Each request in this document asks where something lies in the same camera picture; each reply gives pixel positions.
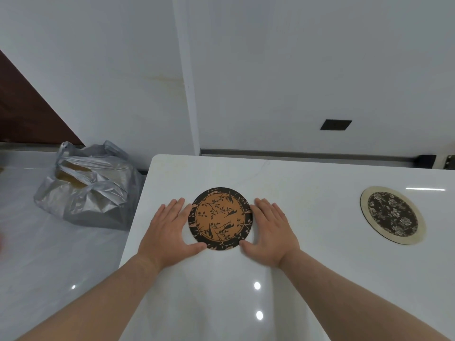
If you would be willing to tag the grey metal wall rail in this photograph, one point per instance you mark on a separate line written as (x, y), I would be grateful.
(305, 156)

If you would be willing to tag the brown wooden panel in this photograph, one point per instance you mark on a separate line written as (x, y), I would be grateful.
(28, 113)

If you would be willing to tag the black rail end bracket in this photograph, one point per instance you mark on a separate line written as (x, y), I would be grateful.
(426, 161)

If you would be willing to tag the person's right middle finger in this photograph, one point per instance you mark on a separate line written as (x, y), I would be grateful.
(263, 211)

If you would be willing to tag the round orange black branch-print coaster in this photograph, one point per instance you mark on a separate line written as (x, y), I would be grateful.
(220, 219)

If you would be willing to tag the grey plastic bag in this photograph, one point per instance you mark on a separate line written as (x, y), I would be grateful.
(92, 195)

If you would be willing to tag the person's right thumb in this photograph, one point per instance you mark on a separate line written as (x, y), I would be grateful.
(250, 247)

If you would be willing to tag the person's left hand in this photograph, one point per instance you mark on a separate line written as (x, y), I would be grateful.
(167, 237)

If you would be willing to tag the person's left middle finger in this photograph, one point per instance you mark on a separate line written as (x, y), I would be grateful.
(178, 211)

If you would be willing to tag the person's right hand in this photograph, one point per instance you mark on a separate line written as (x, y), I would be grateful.
(272, 237)

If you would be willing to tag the person's right forearm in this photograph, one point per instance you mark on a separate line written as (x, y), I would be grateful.
(348, 298)

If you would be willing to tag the person's left little finger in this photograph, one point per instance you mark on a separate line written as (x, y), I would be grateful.
(159, 216)

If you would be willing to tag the person's left thumb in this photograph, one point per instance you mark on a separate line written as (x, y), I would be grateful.
(193, 249)

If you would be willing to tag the person's left forearm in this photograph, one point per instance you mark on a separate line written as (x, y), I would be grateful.
(99, 301)

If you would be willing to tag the person's right little finger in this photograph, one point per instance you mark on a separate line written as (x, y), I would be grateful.
(282, 220)

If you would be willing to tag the round beige black floral coaster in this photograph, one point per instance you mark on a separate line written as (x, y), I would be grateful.
(392, 214)

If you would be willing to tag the black wall socket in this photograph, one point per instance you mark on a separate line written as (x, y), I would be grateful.
(336, 124)

